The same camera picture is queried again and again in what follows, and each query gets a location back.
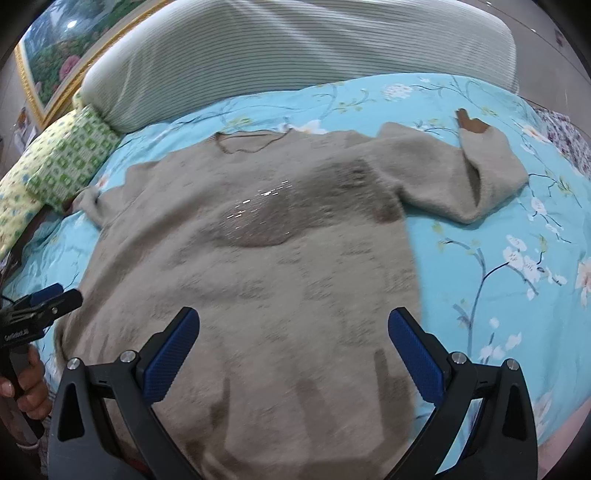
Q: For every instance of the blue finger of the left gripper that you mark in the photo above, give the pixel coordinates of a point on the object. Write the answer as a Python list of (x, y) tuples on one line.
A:
[(45, 294)]

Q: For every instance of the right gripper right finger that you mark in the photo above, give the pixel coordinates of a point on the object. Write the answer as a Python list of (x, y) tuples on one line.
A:
[(482, 425)]

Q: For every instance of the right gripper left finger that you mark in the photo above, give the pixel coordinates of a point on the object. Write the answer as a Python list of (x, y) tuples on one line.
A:
[(103, 425)]

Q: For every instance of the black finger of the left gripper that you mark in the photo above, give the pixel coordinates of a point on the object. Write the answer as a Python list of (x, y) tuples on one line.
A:
[(58, 307)]

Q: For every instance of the beige knit sweater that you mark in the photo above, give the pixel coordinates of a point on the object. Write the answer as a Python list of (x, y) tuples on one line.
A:
[(293, 250)]

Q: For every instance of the person's left hand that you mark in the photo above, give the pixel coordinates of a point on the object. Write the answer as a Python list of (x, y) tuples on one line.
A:
[(35, 403)]

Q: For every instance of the yellow floral quilt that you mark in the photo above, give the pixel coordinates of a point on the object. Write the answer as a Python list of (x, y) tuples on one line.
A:
[(18, 207)]

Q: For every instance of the green white patterned pillow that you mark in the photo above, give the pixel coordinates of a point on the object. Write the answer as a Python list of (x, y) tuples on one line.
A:
[(81, 148)]

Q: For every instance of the light blue floral bedsheet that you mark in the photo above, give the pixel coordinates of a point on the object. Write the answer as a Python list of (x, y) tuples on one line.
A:
[(513, 284)]

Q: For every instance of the gold framed landscape painting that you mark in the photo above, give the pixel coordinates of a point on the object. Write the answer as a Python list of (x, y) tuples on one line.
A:
[(59, 47)]

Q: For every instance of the grey striped large pillow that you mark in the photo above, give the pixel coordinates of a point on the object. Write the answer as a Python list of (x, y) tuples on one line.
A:
[(190, 54)]

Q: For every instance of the purple floral cloth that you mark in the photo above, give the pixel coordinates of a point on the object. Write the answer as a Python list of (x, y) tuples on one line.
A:
[(568, 140)]

